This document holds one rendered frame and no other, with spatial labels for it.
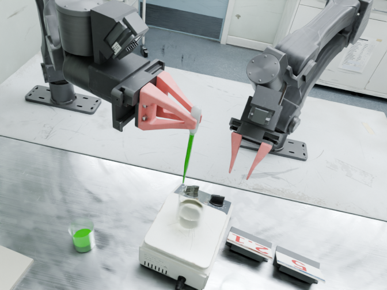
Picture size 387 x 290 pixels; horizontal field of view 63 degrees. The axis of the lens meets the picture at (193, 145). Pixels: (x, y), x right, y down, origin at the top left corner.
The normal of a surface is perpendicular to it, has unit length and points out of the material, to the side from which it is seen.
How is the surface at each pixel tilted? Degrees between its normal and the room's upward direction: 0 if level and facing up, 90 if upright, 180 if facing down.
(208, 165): 0
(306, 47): 17
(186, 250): 0
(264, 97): 40
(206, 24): 90
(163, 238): 0
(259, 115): 76
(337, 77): 90
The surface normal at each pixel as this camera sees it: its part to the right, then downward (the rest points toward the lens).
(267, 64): -0.34, -0.24
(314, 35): -0.07, -0.55
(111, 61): 0.14, -0.70
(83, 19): 0.30, 0.70
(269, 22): -0.17, 0.66
